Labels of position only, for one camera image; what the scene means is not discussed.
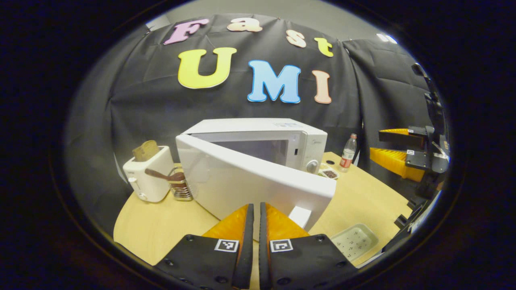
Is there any clear bottle with red label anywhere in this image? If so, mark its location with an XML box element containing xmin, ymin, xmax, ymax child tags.
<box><xmin>339</xmin><ymin>133</ymin><xmax>358</xmax><ymax>173</ymax></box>

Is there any white divided dish of beans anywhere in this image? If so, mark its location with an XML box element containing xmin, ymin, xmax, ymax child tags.
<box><xmin>318</xmin><ymin>163</ymin><xmax>340</xmax><ymax>180</ymax></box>

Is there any brown bread slice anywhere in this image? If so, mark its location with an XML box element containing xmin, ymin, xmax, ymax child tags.
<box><xmin>132</xmin><ymin>140</ymin><xmax>160</xmax><ymax>162</ymax></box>

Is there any brown wooden spoon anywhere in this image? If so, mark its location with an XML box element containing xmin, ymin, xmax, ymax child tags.
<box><xmin>145</xmin><ymin>168</ymin><xmax>185</xmax><ymax>182</ymax></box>

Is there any white toaster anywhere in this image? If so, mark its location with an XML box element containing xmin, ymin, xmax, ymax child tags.
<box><xmin>123</xmin><ymin>145</ymin><xmax>175</xmax><ymax>203</ymax></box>

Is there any white microwave oven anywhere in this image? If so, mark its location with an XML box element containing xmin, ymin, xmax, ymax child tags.
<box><xmin>175</xmin><ymin>118</ymin><xmax>337</xmax><ymax>233</ymax></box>

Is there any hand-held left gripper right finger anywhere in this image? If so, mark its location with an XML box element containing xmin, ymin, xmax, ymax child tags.
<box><xmin>258</xmin><ymin>202</ymin><xmax>358</xmax><ymax>290</ymax></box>

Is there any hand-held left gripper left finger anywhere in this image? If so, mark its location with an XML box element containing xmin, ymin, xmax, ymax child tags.
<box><xmin>154</xmin><ymin>203</ymin><xmax>255</xmax><ymax>290</ymax></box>

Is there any black backdrop cloth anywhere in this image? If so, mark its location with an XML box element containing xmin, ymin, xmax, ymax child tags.
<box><xmin>64</xmin><ymin>14</ymin><xmax>434</xmax><ymax>236</ymax></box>

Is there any pale green square plate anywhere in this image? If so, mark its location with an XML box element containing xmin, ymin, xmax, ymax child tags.
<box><xmin>330</xmin><ymin>223</ymin><xmax>380</xmax><ymax>263</ymax></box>

